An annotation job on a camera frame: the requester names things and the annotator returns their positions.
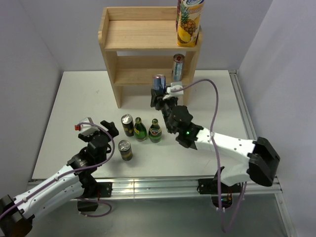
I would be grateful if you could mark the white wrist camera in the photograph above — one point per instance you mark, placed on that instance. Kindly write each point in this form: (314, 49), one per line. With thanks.
(85, 128)
(174, 90)

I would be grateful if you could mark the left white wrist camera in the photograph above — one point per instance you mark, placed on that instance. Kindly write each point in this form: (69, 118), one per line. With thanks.
(85, 128)

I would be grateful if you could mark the right side aluminium rail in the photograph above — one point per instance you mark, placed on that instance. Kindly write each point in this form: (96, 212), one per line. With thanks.
(247, 122)

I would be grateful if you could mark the green glass bottle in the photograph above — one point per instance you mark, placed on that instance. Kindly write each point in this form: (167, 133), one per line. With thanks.
(155, 132)
(140, 131)

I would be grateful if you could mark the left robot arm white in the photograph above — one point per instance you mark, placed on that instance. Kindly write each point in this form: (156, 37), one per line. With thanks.
(73, 180)

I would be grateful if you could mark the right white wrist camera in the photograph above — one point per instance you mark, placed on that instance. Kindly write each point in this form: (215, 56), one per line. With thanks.
(174, 90)

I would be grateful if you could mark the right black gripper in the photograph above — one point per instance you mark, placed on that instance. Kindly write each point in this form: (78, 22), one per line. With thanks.
(156, 95)

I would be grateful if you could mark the front aluminium rail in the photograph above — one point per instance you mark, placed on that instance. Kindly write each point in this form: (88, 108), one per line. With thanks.
(157, 187)

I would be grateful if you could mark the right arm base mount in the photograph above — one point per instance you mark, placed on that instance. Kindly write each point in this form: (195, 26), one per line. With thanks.
(209, 186)

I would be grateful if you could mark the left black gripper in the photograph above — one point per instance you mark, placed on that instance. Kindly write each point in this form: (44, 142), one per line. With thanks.
(111, 126)

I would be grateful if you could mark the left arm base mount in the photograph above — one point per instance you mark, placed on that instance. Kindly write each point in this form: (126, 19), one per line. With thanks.
(97, 191)

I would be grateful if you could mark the black can rear left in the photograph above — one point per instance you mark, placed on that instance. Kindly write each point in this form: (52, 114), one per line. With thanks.
(127, 123)

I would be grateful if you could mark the silver red-top can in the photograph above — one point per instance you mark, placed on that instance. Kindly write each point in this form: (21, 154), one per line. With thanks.
(159, 82)
(178, 67)

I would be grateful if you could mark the aluminium rail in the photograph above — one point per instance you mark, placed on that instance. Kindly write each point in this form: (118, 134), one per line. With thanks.
(157, 187)
(247, 122)

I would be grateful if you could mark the black can front left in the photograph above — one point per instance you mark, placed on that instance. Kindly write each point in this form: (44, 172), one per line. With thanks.
(125, 150)

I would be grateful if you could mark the wooden two-tier shelf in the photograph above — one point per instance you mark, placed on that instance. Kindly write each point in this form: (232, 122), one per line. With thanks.
(142, 29)

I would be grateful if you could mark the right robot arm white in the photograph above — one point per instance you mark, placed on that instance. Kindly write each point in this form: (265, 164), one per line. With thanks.
(257, 159)

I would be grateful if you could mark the green glass bottle right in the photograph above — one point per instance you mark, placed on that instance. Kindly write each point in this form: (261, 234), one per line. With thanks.
(155, 132)

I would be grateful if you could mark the green glass bottle left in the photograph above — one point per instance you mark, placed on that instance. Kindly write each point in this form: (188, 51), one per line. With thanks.
(140, 131)

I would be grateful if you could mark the black can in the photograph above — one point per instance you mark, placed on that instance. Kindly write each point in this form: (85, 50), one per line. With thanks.
(125, 150)
(127, 123)

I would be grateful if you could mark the pineapple juice carton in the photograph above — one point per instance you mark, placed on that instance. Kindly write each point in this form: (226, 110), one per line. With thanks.
(188, 21)

